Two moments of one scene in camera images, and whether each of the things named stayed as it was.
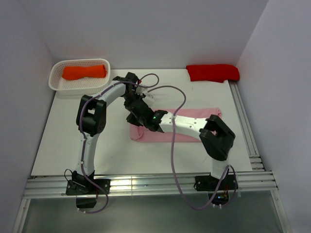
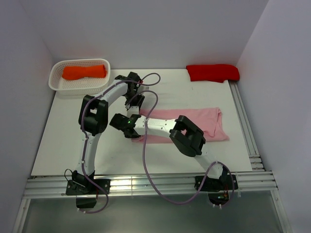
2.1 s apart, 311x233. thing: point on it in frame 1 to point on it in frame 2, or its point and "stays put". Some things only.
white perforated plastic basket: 79,76 stays put
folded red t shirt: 213,73 stays put
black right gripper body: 133,119 to 133,136
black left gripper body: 129,97 stays put
